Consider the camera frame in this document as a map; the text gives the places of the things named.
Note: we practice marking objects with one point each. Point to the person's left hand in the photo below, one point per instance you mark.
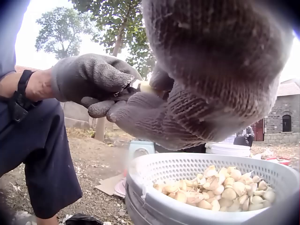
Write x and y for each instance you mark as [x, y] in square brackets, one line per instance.
[86, 77]

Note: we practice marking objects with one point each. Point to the white plastic bucket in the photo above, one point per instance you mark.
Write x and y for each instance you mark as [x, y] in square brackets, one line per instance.
[228, 150]

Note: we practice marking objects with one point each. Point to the black plastic bag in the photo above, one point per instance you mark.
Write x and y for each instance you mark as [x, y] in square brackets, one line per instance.
[82, 220]

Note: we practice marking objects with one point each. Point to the person's body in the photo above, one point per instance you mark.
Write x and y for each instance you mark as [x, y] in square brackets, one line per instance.
[9, 35]

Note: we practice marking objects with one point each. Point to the grey brick building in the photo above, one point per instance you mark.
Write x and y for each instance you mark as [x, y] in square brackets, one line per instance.
[284, 103]

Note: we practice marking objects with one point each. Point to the person's right hand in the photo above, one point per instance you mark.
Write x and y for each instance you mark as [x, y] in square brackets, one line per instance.
[218, 70]

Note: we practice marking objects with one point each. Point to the person's right thumb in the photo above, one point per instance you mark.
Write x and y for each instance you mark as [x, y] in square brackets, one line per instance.
[138, 111]

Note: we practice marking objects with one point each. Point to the person's legs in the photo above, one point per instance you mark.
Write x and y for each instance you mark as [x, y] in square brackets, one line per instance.
[42, 150]

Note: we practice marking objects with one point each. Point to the small dark tool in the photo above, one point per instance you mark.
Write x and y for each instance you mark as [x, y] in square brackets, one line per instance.
[124, 95]

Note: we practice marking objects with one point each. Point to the flat brown cardboard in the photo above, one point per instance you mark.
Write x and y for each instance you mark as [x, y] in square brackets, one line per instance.
[110, 185]

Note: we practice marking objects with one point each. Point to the pale green plastic stool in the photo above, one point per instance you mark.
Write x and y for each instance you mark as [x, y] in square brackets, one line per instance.
[139, 150]

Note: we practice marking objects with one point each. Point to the person's right fingers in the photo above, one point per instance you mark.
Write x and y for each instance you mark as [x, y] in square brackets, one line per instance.
[160, 79]

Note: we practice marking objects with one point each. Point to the white perforated plastic basket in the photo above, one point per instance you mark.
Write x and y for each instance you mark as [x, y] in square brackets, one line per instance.
[187, 166]

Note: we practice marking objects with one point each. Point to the single peeled garlic clove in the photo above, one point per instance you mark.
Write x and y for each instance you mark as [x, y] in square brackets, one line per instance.
[147, 88]

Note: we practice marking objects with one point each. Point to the person's left fingers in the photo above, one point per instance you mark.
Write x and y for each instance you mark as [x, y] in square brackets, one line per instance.
[100, 110]

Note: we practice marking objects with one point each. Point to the pile of garlic cloves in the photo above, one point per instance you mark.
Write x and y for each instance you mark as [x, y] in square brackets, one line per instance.
[218, 189]

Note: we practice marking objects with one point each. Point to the grey plastic basin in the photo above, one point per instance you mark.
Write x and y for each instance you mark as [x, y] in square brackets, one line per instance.
[133, 206]

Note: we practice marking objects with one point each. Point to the low concrete wall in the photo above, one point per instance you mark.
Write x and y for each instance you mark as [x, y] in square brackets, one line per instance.
[75, 114]

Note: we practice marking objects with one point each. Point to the large leafy tree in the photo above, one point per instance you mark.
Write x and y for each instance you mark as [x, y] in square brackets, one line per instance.
[117, 25]

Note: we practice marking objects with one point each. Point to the black wrist band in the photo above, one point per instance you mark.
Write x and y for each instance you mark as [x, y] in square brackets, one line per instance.
[21, 100]

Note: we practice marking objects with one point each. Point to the small leafy tree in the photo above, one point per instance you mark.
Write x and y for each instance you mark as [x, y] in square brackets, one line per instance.
[62, 30]

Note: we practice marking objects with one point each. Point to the red plastic basin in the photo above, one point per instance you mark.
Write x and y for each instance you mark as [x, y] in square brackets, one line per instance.
[280, 161]

